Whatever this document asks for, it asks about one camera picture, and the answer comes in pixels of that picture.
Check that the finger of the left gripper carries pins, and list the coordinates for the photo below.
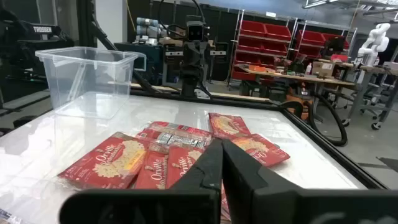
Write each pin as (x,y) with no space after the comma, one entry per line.
(199,62)
(190,62)

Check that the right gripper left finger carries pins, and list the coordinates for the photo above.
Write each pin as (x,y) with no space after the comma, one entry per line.
(192,205)

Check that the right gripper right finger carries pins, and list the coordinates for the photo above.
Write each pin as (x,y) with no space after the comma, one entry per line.
(280,208)

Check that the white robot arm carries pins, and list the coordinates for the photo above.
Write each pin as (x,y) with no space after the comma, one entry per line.
(376,40)

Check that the dark teal cabinet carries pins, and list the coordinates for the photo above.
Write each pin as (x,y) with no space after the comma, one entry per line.
(155,68)

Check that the metal rack with red bins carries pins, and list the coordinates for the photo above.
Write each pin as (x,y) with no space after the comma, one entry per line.
(253,29)
(311,37)

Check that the orange tool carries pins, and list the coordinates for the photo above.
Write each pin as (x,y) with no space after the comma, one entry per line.
(258,68)

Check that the grey blue cylinder stack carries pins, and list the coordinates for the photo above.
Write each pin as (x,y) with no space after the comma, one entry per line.
(147,29)

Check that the wooden workbench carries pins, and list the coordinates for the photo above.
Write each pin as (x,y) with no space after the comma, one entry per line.
(295,77)

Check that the white bottle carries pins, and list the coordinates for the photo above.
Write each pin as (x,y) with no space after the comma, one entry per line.
(308,69)

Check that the clear plastic bin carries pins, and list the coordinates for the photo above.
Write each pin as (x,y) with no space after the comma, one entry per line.
(87,77)

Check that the cardboard box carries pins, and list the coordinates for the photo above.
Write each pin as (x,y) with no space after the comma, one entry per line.
(323,70)

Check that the ceiling light fixture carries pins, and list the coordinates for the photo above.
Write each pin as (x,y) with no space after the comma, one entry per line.
(315,3)

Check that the red box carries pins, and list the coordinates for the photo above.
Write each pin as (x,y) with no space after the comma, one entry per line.
(339,58)

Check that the grey table with casters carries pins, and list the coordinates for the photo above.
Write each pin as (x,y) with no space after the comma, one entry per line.
(362,90)

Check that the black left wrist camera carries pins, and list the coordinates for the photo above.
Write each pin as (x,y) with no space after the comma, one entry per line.
(196,31)

